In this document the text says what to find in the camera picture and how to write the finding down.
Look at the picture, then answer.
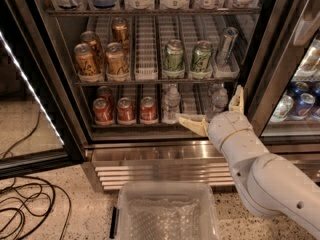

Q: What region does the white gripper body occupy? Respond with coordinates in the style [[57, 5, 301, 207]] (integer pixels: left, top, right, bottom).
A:
[[208, 111, 268, 158]]

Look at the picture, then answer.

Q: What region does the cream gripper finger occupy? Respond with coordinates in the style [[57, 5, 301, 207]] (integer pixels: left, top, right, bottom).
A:
[[176, 114, 209, 137], [228, 85, 244, 113]]

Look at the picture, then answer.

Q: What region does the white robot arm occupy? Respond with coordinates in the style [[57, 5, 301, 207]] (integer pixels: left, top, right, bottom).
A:
[[176, 109, 320, 240]]

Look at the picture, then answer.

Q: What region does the closed right fridge door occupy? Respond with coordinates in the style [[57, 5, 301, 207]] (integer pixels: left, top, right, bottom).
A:
[[245, 0, 320, 154]]

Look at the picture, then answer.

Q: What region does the silver can behind glass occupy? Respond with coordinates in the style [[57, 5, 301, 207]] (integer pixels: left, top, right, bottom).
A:
[[270, 95, 293, 123]]

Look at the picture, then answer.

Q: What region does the red can front right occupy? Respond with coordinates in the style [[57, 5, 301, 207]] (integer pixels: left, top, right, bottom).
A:
[[140, 96, 157, 121]]

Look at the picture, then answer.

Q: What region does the green can right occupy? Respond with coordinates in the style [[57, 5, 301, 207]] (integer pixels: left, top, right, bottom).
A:
[[191, 40, 213, 73]]

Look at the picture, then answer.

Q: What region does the green can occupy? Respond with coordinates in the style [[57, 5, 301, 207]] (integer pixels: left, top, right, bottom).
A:
[[164, 39, 184, 72], [191, 40, 213, 73]]

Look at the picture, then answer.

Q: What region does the blue can behind glass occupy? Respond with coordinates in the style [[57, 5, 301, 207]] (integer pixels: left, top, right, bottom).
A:
[[291, 93, 315, 120]]

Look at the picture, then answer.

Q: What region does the green can left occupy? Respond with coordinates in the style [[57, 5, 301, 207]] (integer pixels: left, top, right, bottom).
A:
[[164, 39, 184, 72]]

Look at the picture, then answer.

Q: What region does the red can front middle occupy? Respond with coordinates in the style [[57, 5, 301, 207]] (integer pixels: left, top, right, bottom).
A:
[[117, 97, 135, 121]]

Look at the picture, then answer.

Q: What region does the red can front left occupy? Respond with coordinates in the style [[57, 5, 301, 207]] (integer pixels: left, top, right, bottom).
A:
[[93, 98, 113, 123]]

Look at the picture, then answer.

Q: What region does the stainless steel fridge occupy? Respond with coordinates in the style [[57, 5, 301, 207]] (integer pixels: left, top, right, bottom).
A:
[[6, 0, 320, 192]]

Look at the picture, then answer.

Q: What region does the red can rear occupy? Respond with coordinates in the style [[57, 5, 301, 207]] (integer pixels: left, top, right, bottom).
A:
[[96, 86, 114, 106]]

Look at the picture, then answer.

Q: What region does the gold can front right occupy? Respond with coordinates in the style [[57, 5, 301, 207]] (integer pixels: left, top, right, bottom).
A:
[[105, 42, 129, 75]]

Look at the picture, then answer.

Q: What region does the gold can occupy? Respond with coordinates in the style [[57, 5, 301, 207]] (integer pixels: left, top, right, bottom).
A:
[[111, 17, 130, 49], [74, 43, 101, 76], [105, 42, 129, 75], [80, 31, 104, 70]]

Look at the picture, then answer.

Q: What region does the gold can rear right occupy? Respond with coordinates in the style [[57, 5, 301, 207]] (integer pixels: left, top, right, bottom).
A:
[[111, 17, 130, 49]]

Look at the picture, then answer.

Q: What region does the gold can front left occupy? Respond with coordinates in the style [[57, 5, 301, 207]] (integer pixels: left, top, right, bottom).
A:
[[74, 43, 101, 76]]

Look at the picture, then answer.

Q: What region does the gold can rear left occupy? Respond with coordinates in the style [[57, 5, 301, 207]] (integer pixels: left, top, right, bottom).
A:
[[80, 31, 104, 70]]

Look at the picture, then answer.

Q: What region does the open glass fridge door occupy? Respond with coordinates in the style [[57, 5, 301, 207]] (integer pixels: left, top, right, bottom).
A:
[[0, 0, 84, 179]]

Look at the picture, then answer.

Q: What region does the clear water bottle right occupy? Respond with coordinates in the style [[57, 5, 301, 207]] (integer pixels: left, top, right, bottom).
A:
[[206, 83, 228, 119]]

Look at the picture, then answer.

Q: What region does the clear water bottle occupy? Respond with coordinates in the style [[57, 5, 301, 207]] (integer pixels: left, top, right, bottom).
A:
[[206, 83, 228, 119], [162, 86, 181, 124]]

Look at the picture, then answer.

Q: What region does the clear water bottle left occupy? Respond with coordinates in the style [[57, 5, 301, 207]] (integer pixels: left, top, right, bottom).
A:
[[162, 86, 181, 124]]

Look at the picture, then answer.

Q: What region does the clear plastic bin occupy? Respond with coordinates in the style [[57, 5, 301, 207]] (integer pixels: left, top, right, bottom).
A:
[[114, 182, 219, 240]]

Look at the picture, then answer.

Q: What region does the black cable on floor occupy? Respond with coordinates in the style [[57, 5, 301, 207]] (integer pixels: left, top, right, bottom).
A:
[[0, 110, 73, 240]]

